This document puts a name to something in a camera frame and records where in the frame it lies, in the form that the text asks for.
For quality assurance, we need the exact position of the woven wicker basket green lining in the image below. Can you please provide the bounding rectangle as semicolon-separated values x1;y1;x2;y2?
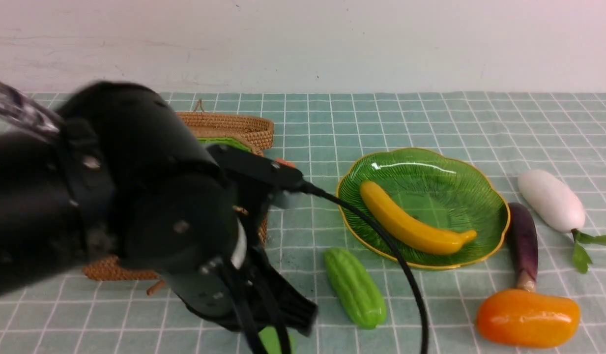
82;132;273;281

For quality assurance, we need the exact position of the yellow banana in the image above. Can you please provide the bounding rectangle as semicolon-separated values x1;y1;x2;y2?
359;181;477;255

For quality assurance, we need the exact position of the green checked tablecloth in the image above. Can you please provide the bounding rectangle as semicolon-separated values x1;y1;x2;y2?
0;92;606;354

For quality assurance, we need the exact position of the green foam cube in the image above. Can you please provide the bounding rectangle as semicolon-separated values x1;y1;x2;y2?
259;326;296;354

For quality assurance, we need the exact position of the orange mango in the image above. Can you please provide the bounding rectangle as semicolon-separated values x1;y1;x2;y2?
475;289;581;348

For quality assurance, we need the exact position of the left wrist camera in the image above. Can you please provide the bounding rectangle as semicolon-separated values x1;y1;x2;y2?
206;144;306;213

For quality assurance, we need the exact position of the white radish with leaves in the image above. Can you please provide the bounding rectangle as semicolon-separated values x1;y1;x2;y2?
517;170;606;274

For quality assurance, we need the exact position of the woven wicker basket lid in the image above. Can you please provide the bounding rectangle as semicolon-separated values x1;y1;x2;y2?
177;99;274;150

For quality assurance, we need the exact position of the green bitter gourd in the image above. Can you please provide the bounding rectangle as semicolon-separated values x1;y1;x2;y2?
323;247;387;329

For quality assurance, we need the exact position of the purple eggplant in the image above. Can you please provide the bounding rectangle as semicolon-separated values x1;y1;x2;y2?
505;202;538;292

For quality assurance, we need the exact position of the orange foam cube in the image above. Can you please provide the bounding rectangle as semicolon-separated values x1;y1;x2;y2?
274;158;296;168

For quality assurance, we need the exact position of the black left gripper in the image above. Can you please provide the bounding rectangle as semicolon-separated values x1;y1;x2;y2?
160;247;318;337

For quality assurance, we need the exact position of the green leaf-shaped glass plate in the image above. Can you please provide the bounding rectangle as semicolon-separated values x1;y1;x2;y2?
336;148;510;270

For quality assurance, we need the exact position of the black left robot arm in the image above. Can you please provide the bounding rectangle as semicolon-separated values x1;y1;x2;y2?
0;82;317;336

